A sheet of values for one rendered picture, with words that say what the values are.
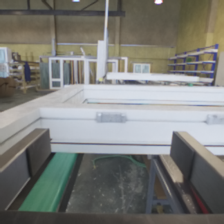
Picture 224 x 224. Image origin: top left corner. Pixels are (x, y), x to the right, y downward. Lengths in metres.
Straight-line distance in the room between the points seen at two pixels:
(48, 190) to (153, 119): 0.19
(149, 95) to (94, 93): 0.24
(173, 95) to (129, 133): 0.48
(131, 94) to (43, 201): 0.56
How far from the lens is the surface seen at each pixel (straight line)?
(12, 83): 6.50
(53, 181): 0.22
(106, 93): 0.68
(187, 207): 0.62
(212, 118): 0.31
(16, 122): 0.23
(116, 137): 0.28
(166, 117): 0.28
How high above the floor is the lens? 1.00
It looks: 15 degrees down
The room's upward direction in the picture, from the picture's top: 1 degrees clockwise
